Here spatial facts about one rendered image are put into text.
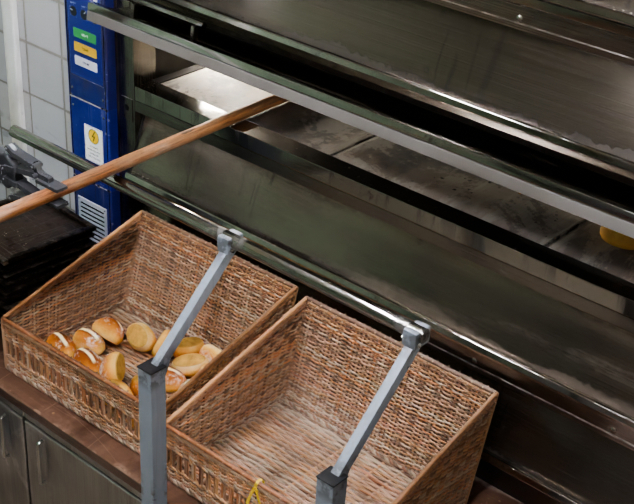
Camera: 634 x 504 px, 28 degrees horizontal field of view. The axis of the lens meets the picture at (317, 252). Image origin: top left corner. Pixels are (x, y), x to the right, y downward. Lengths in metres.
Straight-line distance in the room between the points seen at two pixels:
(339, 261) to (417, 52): 0.57
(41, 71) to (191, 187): 0.62
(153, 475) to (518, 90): 1.09
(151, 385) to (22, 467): 0.79
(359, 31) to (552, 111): 0.48
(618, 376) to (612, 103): 0.56
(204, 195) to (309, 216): 0.33
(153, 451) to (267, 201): 0.71
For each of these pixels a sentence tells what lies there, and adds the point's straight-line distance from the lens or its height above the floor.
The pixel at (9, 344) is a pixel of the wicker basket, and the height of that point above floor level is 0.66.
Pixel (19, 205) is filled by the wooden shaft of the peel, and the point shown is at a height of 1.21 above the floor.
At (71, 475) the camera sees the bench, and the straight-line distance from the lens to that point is 3.09.
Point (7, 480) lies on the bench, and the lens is 3.37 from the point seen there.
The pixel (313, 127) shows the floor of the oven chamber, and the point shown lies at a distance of 3.03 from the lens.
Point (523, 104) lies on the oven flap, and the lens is 2.44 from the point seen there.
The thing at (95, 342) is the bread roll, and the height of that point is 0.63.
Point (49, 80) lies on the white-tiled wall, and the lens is 3.53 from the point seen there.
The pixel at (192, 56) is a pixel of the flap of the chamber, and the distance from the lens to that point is 2.82.
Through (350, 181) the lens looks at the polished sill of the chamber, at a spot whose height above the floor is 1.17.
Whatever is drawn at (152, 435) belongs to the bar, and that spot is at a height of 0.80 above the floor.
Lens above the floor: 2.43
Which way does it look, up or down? 30 degrees down
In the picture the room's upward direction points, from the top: 3 degrees clockwise
